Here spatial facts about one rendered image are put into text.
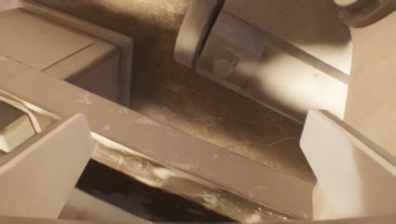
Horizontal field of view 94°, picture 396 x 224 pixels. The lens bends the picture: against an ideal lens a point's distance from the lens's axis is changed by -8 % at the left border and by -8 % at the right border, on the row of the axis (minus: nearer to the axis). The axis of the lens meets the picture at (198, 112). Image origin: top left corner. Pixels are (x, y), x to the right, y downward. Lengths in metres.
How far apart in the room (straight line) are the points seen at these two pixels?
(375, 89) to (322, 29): 0.24
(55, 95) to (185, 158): 0.20
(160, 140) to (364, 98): 0.23
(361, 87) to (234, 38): 0.24
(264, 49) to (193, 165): 0.27
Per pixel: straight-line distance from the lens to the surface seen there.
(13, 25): 0.86
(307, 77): 0.46
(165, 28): 0.68
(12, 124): 0.49
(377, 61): 0.25
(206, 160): 0.27
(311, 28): 0.45
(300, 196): 0.31
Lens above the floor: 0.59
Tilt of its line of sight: 49 degrees down
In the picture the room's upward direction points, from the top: 155 degrees counter-clockwise
